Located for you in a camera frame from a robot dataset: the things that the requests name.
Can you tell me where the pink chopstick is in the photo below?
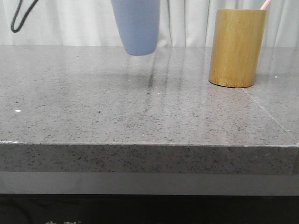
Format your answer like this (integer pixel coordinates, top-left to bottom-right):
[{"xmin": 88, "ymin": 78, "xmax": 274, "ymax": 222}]
[{"xmin": 260, "ymin": 0, "xmax": 271, "ymax": 10}]

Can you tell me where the white curtain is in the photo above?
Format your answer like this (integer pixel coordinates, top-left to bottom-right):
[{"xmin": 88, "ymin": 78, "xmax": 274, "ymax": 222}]
[{"xmin": 0, "ymin": 0, "xmax": 299, "ymax": 47}]

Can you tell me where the bamboo cylinder holder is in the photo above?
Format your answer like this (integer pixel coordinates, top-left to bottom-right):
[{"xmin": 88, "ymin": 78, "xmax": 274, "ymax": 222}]
[{"xmin": 209, "ymin": 8, "xmax": 267, "ymax": 88}]

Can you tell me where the black cable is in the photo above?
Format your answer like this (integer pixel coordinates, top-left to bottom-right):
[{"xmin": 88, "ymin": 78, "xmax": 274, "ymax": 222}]
[{"xmin": 11, "ymin": 0, "xmax": 39, "ymax": 33}]

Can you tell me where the blue plastic cup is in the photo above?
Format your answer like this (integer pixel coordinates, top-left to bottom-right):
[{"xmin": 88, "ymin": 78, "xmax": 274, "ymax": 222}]
[{"xmin": 111, "ymin": 0, "xmax": 160, "ymax": 56}]

